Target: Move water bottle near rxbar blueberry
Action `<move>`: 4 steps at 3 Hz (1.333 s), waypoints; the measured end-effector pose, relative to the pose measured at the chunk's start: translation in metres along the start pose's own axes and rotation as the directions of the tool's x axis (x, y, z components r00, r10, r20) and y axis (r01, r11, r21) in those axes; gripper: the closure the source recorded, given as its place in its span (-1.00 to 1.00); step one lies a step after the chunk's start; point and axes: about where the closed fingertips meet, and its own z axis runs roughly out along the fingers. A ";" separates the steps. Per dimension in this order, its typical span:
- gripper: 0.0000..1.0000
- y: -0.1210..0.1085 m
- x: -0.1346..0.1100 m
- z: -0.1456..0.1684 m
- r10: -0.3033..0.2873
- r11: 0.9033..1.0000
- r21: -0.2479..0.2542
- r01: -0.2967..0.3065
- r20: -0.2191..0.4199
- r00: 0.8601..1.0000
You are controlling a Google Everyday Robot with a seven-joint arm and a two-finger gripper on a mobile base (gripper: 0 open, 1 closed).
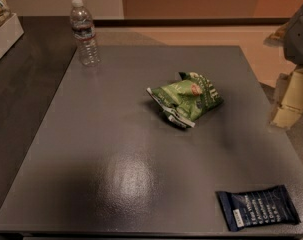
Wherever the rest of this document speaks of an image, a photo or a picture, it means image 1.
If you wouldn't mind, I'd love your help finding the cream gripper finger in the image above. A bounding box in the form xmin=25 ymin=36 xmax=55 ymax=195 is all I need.
xmin=270 ymin=103 xmax=302 ymax=129
xmin=281 ymin=67 xmax=303 ymax=113

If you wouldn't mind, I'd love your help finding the clear plastic water bottle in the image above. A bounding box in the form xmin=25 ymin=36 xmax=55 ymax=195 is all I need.
xmin=70 ymin=0 xmax=100 ymax=67

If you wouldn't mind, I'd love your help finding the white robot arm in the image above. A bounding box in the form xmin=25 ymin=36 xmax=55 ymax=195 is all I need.
xmin=264 ymin=4 xmax=303 ymax=129

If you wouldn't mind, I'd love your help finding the dark blue rxbar wrapper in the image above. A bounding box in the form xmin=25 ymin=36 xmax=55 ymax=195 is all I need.
xmin=216 ymin=185 xmax=300 ymax=232

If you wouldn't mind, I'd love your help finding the green chip bag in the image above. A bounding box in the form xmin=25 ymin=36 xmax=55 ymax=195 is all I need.
xmin=147 ymin=72 xmax=224 ymax=128

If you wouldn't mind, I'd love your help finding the white snack box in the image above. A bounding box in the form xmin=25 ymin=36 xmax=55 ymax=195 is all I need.
xmin=0 ymin=0 xmax=24 ymax=59

